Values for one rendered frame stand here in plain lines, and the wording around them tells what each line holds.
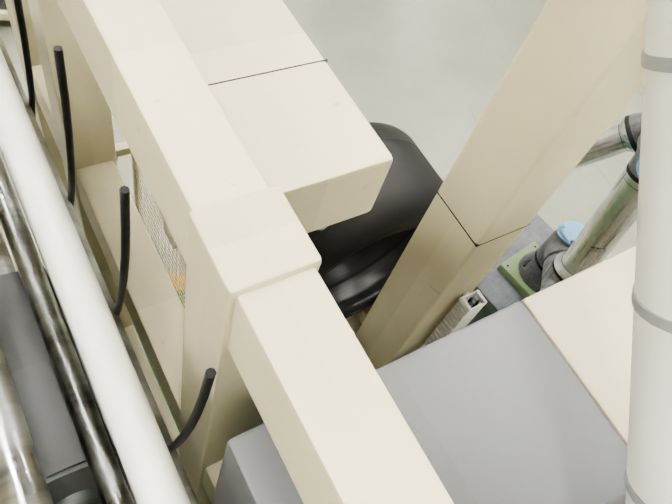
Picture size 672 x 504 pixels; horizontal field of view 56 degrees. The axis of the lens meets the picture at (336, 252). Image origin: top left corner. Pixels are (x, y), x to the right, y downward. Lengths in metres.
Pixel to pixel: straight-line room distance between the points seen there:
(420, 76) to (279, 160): 3.15
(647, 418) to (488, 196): 0.54
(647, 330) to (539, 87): 0.46
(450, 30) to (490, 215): 3.50
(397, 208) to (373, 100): 2.42
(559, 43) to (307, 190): 0.40
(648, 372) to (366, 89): 3.35
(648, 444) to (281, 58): 0.80
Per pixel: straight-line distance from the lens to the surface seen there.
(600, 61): 0.87
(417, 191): 1.43
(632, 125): 2.01
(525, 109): 0.97
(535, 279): 2.47
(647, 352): 0.59
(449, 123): 3.85
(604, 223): 2.05
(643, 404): 0.63
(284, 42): 1.14
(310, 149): 0.98
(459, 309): 1.37
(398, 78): 3.99
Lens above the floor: 2.50
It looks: 55 degrees down
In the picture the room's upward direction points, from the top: 22 degrees clockwise
